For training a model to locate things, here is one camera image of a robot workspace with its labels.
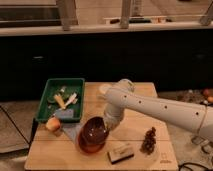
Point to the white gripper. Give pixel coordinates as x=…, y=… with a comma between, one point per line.
x=113, y=115

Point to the dark purple bowl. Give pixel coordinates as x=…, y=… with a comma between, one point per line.
x=94, y=132

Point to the orange bowl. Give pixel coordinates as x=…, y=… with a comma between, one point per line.
x=88, y=148

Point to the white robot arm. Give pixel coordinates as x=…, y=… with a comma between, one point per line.
x=194, y=118

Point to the white cup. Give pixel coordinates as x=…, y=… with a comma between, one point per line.
x=103, y=88

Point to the white utensil in tray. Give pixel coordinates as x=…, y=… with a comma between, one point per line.
x=71, y=99

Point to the grey cloth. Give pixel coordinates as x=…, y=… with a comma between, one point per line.
x=72, y=130

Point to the blue sponge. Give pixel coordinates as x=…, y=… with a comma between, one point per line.
x=64, y=114

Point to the bunch of dark grapes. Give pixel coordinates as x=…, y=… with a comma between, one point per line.
x=149, y=142

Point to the green plastic tray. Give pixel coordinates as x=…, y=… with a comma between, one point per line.
x=62, y=98

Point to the yellow toy corn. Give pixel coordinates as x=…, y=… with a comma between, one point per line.
x=60, y=101

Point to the orange apple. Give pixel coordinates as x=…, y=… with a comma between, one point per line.
x=53, y=124

